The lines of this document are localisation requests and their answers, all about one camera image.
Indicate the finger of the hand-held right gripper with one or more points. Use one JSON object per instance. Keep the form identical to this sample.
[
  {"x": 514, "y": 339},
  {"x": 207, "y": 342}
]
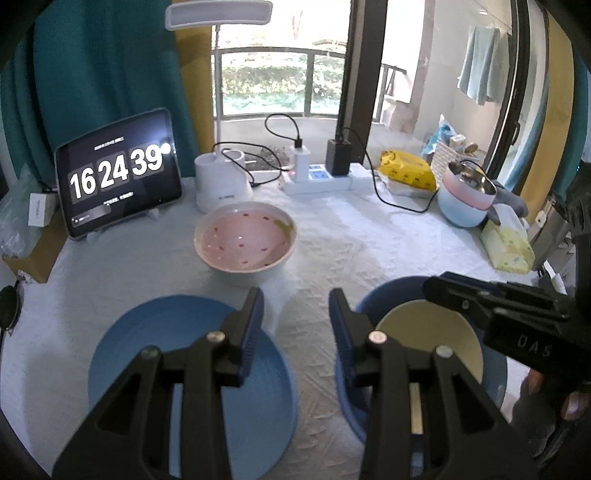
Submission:
[
  {"x": 457, "y": 300},
  {"x": 531, "y": 300}
]

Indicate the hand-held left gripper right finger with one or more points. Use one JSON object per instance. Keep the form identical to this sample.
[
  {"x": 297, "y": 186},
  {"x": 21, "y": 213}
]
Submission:
[{"x": 339, "y": 332}]

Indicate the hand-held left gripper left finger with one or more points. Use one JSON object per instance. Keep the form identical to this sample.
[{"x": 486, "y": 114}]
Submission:
[{"x": 251, "y": 332}]

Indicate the cream bowl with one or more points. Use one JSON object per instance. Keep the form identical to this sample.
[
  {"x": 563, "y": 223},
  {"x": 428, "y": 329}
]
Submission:
[{"x": 425, "y": 323}]

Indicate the blue bowl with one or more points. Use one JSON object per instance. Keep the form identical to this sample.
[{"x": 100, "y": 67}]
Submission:
[{"x": 491, "y": 383}]

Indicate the large blue ridged plate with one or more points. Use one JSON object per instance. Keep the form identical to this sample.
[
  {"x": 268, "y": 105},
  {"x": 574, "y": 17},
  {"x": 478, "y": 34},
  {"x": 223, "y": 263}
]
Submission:
[{"x": 268, "y": 397}]

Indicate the person's right hand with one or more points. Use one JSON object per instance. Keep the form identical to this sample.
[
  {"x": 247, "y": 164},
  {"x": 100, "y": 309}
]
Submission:
[{"x": 572, "y": 406}]

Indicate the yellow tissue pack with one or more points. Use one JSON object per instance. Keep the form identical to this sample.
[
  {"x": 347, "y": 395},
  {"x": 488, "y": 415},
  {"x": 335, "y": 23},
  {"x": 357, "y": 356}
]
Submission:
[{"x": 508, "y": 249}]

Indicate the pink and blue pot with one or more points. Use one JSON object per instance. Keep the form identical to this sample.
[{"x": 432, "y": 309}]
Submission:
[{"x": 461, "y": 203}]

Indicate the pink speckled bowl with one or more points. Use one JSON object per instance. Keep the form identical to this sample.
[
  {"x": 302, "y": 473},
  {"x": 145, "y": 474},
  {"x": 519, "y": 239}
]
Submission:
[{"x": 244, "y": 235}]

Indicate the yellow plastic bag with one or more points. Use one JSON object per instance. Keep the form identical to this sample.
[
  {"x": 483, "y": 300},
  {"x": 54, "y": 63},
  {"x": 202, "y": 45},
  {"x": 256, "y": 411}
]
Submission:
[{"x": 406, "y": 168}]

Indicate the white basket with items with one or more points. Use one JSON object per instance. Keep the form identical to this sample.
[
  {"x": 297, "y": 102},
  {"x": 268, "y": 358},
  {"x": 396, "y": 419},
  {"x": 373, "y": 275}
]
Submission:
[{"x": 443, "y": 150}]

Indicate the white power strip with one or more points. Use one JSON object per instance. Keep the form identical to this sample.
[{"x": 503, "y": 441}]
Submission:
[{"x": 318, "y": 182}]

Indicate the white desk lamp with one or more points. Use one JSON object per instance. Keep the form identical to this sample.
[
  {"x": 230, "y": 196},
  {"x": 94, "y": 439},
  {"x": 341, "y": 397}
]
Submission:
[{"x": 217, "y": 184}]

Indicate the white tablet stand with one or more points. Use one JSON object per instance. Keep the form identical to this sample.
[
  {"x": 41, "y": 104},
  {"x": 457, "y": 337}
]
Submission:
[{"x": 154, "y": 214}]

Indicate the white charger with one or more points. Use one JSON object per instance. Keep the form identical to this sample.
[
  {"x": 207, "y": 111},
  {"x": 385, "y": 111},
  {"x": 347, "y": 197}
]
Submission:
[{"x": 301, "y": 161}]

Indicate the black charger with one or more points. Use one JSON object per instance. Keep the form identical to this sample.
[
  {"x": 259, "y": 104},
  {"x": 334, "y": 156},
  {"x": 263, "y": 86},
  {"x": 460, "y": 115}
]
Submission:
[{"x": 337, "y": 157}]

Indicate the yellow curtain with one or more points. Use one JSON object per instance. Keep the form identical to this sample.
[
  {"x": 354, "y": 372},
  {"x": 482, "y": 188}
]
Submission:
[
  {"x": 194, "y": 92},
  {"x": 549, "y": 115}
]

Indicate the tablet with clock display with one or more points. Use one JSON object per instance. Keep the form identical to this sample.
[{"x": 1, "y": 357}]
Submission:
[{"x": 115, "y": 184}]

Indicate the cardboard box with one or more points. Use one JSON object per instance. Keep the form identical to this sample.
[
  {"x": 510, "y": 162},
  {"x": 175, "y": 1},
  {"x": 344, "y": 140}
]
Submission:
[{"x": 37, "y": 254}]

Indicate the hanging light blue towel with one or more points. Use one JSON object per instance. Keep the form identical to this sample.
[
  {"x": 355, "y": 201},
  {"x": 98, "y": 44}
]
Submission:
[{"x": 480, "y": 64}]

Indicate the small white box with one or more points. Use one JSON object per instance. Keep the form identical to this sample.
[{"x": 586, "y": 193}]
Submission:
[{"x": 42, "y": 210}]

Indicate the black round case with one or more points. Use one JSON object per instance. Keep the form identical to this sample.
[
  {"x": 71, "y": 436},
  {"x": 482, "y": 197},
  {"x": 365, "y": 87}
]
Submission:
[{"x": 9, "y": 307}]

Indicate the balcony railing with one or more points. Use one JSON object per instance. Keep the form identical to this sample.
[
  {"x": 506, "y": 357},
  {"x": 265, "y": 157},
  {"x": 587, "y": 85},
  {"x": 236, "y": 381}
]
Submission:
[{"x": 309, "y": 78}]

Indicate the teal curtain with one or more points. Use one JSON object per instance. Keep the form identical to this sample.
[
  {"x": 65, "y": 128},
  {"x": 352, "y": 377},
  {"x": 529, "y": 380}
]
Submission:
[{"x": 92, "y": 69}]

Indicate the dark window frame post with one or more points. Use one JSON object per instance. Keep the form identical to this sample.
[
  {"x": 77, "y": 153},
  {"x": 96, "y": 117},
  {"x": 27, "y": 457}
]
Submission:
[{"x": 362, "y": 69}]

